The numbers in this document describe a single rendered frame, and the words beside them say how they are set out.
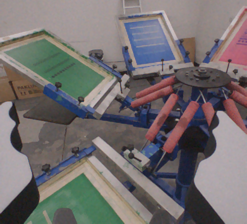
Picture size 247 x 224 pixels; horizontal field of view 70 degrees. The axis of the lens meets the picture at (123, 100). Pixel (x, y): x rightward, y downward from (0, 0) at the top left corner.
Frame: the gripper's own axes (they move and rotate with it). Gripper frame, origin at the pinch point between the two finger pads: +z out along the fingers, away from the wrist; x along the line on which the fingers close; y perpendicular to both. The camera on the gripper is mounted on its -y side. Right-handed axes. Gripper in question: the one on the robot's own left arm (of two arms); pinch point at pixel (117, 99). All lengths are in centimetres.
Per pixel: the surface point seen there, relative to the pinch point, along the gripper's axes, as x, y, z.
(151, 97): 22, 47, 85
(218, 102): 75, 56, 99
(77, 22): -89, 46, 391
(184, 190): 60, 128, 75
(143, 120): 20, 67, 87
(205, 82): 47, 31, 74
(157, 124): 23, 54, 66
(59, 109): -48, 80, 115
